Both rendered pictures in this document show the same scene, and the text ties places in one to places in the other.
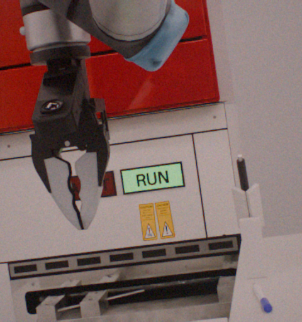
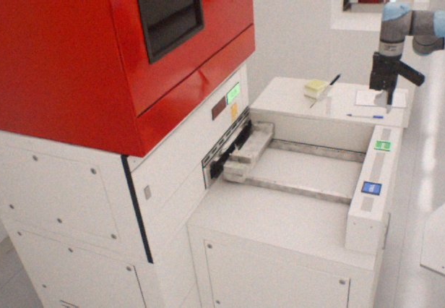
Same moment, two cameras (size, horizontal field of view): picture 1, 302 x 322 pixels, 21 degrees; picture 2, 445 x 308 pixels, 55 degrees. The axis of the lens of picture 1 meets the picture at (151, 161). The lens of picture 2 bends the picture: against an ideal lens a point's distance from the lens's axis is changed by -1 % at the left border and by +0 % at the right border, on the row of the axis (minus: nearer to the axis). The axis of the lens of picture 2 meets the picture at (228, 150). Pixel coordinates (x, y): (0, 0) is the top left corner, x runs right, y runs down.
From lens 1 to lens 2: 1.92 m
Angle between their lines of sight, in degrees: 73
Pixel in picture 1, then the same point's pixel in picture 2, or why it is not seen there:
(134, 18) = not seen: outside the picture
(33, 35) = (400, 50)
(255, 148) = not seen: hidden behind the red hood
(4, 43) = (211, 42)
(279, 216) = not seen: hidden behind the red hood
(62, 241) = (214, 138)
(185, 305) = (265, 139)
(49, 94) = (410, 71)
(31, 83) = (219, 62)
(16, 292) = (207, 173)
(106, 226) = (224, 122)
